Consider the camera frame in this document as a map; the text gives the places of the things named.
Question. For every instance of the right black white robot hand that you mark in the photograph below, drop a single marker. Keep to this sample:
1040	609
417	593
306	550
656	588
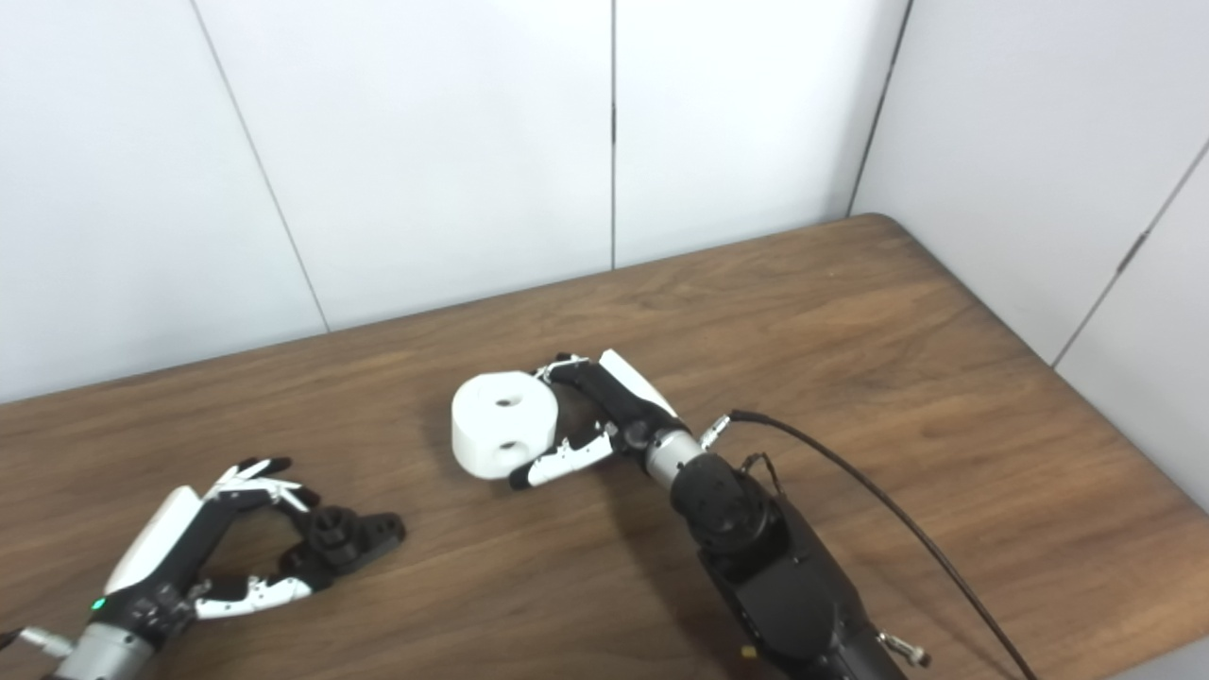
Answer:
628	401

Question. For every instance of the round white plastic piece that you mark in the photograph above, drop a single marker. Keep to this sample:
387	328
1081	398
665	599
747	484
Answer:
486	430

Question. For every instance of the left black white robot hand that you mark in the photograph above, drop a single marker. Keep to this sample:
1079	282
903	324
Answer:
156	548

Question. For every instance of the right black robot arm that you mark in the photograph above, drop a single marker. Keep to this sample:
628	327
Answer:
774	576

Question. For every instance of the black plastic holder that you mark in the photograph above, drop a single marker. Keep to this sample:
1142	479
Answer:
349	538

